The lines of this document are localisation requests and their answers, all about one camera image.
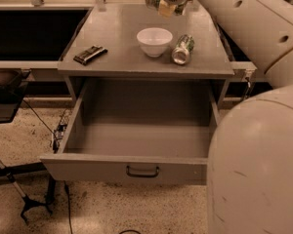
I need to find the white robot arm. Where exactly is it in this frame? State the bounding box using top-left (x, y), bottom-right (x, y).
top-left (165, 0), bottom-right (293, 234)

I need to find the green silver soda can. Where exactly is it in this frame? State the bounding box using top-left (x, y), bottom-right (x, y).
top-left (172, 34), bottom-right (194, 65)

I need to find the grey counter cabinet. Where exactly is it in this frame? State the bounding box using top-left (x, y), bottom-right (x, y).
top-left (59, 4), bottom-right (233, 102)

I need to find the grey open top drawer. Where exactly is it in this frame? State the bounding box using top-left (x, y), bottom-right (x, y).
top-left (41, 80), bottom-right (219, 185)

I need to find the white bowl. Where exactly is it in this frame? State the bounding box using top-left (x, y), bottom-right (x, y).
top-left (137, 27), bottom-right (173, 58)

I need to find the black snack bar packet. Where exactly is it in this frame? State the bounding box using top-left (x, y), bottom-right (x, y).
top-left (73, 46), bottom-right (107, 65)

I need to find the power strip on floor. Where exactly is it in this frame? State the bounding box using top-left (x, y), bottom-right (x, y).
top-left (52, 123), bottom-right (67, 153)

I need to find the black chair seat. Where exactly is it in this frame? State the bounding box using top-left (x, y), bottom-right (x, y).
top-left (0, 70), bottom-right (30, 124)

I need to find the black tripod stand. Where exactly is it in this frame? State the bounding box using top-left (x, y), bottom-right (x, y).
top-left (0, 160), bottom-right (52, 223)

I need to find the black power cable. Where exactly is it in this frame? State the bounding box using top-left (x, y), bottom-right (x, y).
top-left (242, 76), bottom-right (253, 109)

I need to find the black drawer handle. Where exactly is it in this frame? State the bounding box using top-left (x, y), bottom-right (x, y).
top-left (126, 166), bottom-right (159, 178)

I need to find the thin black floor cable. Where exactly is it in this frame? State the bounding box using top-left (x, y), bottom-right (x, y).
top-left (21, 97), bottom-right (74, 234)

